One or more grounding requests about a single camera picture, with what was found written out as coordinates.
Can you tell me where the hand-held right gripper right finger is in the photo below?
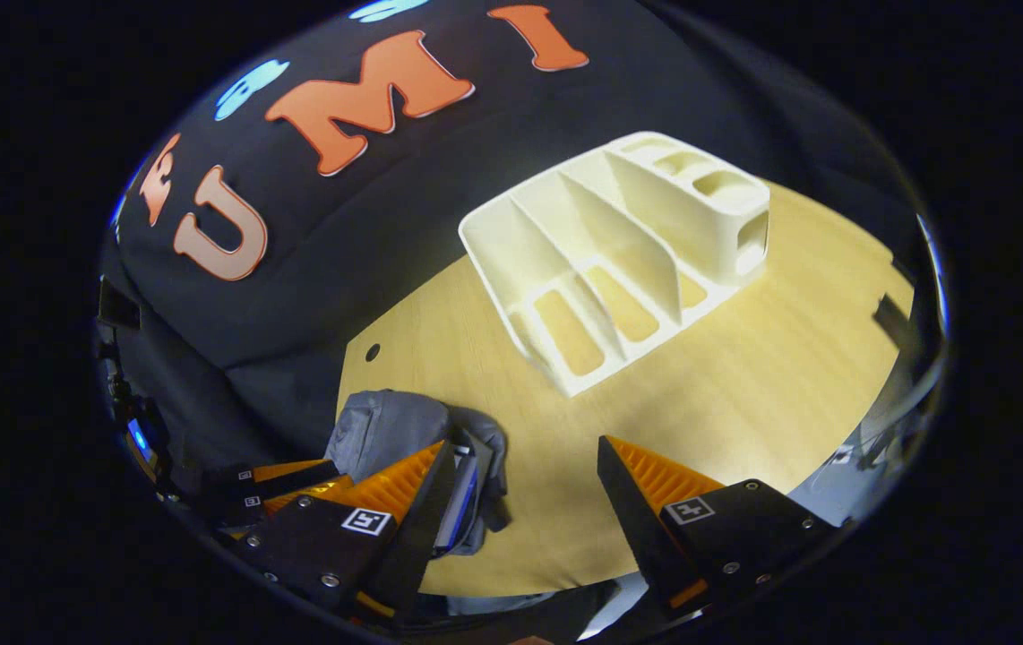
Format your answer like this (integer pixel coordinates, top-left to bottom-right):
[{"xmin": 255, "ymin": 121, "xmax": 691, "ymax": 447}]
[{"xmin": 598, "ymin": 436, "xmax": 838, "ymax": 615}]

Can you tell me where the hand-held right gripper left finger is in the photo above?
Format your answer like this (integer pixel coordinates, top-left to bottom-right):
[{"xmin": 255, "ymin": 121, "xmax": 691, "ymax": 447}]
[{"xmin": 238, "ymin": 441, "xmax": 457, "ymax": 619}]

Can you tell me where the blue book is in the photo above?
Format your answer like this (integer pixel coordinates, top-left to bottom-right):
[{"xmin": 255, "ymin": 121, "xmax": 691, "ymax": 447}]
[{"xmin": 435, "ymin": 445, "xmax": 481, "ymax": 549}]

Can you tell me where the grey schoolbag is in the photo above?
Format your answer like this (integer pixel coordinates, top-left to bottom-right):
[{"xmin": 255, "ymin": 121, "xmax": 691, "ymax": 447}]
[{"xmin": 325, "ymin": 390, "xmax": 512, "ymax": 556}]

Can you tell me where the white plastic bookshelf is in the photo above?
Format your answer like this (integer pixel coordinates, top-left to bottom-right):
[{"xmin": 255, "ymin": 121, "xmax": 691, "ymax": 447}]
[{"xmin": 460, "ymin": 132, "xmax": 770, "ymax": 398}]

